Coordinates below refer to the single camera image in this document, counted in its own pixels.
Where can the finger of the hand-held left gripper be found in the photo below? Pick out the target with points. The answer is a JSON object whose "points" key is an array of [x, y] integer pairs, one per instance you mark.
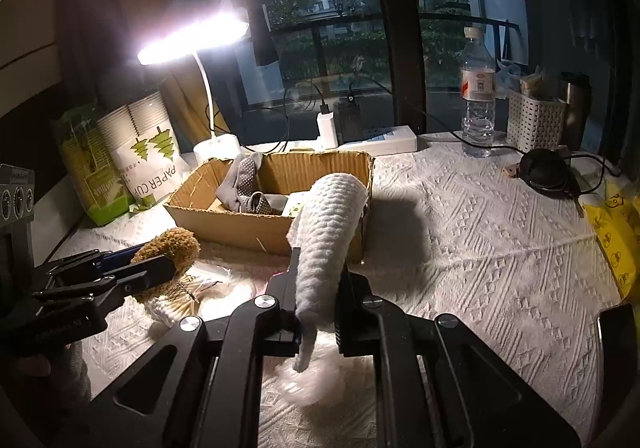
{"points": [[112, 259], [150, 273]]}

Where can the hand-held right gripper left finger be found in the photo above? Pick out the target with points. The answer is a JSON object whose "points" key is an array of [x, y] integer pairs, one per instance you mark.
{"points": [[280, 310]]}

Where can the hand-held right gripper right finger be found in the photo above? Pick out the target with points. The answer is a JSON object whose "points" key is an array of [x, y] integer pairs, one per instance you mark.
{"points": [[356, 318]]}

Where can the brown fuzzy plush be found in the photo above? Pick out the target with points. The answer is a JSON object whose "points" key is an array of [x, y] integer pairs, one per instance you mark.
{"points": [[172, 245]]}

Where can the cardboard box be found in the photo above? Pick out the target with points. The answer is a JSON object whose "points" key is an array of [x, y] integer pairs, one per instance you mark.
{"points": [[240, 233]]}

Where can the white knitted cloth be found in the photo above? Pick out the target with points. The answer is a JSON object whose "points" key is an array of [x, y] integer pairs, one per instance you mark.
{"points": [[327, 228]]}

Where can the cotton swab pack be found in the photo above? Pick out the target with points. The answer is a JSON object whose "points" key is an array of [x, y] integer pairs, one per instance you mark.
{"points": [[172, 310]]}

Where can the green plastic bag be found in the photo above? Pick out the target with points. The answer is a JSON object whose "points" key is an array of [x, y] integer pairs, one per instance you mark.
{"points": [[92, 167]]}

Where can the grey dotted sock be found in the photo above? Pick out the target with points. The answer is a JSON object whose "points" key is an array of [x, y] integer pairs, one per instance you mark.
{"points": [[265, 204], [242, 175]]}

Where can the paper cup pack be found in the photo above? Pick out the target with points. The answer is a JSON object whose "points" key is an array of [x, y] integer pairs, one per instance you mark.
{"points": [[145, 147]]}

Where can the white textured tablecloth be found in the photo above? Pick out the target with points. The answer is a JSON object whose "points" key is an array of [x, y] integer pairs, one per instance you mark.
{"points": [[475, 248]]}

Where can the white power strip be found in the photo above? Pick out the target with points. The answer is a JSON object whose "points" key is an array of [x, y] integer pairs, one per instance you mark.
{"points": [[390, 140]]}

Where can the white charger plug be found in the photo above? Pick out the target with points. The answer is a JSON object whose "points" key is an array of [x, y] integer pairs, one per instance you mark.
{"points": [[327, 130]]}

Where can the black power adapter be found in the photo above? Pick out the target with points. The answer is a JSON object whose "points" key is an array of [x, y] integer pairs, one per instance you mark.
{"points": [[348, 120]]}

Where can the white desk lamp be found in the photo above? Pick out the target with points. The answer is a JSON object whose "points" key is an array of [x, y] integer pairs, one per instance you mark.
{"points": [[200, 35]]}

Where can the black round pouch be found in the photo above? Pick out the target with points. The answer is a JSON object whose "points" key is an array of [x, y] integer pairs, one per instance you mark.
{"points": [[547, 172]]}

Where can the clear water bottle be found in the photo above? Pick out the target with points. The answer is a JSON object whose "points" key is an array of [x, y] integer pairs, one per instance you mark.
{"points": [[478, 107]]}

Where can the white plastic basket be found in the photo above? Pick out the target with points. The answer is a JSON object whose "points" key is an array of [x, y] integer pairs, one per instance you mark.
{"points": [[535, 122]]}

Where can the dark phone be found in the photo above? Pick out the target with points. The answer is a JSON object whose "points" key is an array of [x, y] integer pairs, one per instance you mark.
{"points": [[622, 363]]}

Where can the yellow plastic bag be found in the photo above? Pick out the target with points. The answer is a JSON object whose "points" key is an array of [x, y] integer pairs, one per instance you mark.
{"points": [[617, 233]]}

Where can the white plastic bag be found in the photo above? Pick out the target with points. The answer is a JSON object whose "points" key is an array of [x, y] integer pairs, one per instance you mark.
{"points": [[510, 75]]}

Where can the black balcony railing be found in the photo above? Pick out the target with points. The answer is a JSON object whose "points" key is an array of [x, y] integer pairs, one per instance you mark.
{"points": [[360, 20]]}

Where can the dark thermos flask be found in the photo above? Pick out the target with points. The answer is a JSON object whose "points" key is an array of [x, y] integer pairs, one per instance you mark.
{"points": [[576, 107]]}

